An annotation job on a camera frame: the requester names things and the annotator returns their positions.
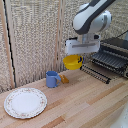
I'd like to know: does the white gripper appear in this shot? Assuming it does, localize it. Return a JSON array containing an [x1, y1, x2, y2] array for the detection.
[[65, 37, 101, 66]]

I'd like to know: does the yellow cup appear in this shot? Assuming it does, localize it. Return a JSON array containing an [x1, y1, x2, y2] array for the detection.
[[62, 54, 84, 71]]

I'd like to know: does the small orange object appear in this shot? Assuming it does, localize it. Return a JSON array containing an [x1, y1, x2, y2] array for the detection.
[[59, 74, 70, 84]]

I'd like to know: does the black dish rack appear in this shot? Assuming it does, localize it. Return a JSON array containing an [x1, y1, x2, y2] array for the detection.
[[80, 37, 128, 85]]

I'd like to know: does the blue plastic cup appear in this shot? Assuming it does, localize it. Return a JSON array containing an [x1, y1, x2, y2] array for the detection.
[[45, 70, 62, 89]]

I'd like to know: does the white plate with floral rim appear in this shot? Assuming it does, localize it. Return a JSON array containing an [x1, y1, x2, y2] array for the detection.
[[3, 87, 48, 120]]

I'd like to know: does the black cable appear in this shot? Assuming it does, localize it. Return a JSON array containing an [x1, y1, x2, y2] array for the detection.
[[113, 29, 128, 40]]

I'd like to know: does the wooden frame post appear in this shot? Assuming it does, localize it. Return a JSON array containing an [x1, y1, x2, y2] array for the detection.
[[0, 0, 16, 90]]

